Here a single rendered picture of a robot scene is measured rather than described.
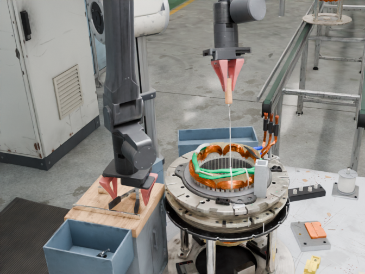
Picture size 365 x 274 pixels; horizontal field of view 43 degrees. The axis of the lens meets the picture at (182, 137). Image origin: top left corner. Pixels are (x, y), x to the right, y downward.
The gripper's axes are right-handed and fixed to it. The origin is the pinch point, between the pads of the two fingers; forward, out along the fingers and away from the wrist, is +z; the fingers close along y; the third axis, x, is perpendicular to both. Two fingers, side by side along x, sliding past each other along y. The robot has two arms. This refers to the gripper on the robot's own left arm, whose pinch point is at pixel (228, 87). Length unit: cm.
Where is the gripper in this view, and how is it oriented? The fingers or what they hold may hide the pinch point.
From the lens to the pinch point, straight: 112.2
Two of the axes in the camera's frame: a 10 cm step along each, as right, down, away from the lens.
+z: 0.6, 9.9, 1.1
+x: -2.4, -0.9, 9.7
